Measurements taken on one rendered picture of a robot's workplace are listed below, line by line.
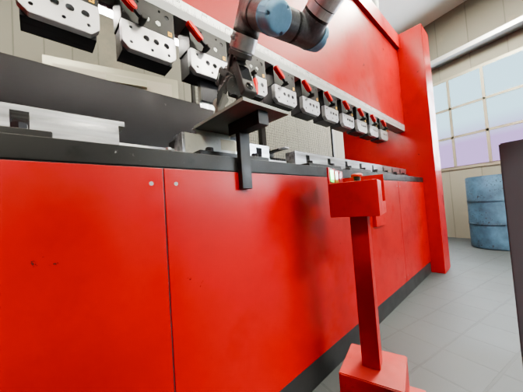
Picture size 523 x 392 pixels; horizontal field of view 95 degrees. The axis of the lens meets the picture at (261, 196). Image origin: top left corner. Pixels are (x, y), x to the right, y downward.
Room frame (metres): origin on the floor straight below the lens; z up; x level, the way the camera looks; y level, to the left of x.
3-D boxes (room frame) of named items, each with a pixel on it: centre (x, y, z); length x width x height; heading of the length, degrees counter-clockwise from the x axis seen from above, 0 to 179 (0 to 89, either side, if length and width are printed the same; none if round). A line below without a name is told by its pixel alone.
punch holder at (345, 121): (1.53, -0.56, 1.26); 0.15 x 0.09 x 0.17; 133
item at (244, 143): (0.73, 0.03, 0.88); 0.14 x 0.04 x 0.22; 43
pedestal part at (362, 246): (0.89, -0.36, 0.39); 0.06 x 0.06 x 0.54; 58
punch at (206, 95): (0.86, 0.16, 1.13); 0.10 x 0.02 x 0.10; 133
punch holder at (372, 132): (1.80, -0.85, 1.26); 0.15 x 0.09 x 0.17; 133
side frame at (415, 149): (2.55, -1.38, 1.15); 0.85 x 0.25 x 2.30; 43
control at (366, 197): (0.89, -0.36, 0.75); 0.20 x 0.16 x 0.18; 148
